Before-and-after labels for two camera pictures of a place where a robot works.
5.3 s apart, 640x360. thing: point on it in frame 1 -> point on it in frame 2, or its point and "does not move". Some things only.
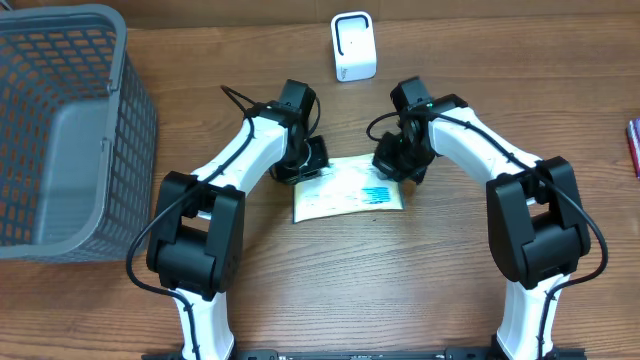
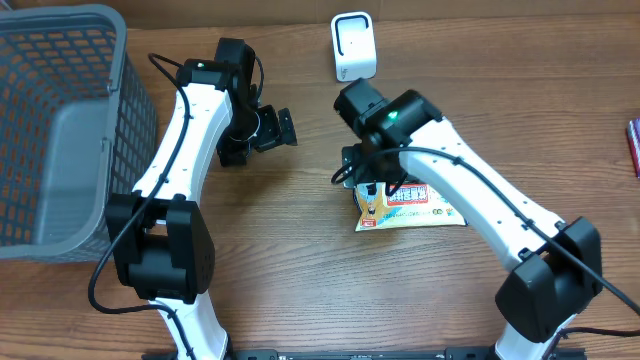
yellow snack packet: (348, 186) -> (411, 205)
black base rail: (388, 354) does not move
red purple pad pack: (633, 129) does not move
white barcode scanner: (353, 46) does not move
